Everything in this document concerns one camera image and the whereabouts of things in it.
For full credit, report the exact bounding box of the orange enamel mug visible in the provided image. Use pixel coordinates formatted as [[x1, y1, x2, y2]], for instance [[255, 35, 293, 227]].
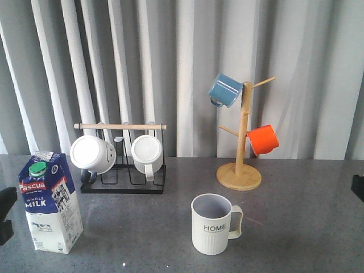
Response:
[[247, 125, 279, 155]]

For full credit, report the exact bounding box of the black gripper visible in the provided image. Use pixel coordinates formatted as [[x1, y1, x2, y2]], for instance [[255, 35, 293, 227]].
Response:
[[351, 175, 364, 202], [1, 187, 17, 245]]

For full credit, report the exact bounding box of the Pascual whole milk carton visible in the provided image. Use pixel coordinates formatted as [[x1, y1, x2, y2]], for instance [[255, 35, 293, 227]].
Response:
[[18, 151, 84, 254]]

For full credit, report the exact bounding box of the white smooth mug on rack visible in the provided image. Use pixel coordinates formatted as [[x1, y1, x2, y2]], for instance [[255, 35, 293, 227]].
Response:
[[70, 135, 117, 184]]

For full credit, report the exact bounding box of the black mug rack wooden handle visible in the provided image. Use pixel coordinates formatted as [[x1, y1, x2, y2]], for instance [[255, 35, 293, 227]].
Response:
[[74, 123, 167, 195]]

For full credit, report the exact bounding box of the white ribbed mug on rack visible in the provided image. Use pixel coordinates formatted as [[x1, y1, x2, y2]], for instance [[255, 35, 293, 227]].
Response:
[[131, 135, 163, 181]]

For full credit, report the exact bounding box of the grey white curtain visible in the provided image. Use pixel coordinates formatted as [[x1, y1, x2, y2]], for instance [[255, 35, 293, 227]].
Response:
[[1, 1, 363, 160]]

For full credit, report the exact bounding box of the white HOME mug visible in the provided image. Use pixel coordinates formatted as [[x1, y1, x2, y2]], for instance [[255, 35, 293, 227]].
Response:
[[191, 193, 243, 255]]

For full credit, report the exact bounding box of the blue enamel mug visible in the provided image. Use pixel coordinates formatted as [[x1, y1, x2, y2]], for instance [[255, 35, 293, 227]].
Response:
[[208, 73, 243, 108]]

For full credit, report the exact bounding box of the wooden mug tree stand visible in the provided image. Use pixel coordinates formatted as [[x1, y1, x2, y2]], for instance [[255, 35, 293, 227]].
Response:
[[216, 77, 276, 191]]

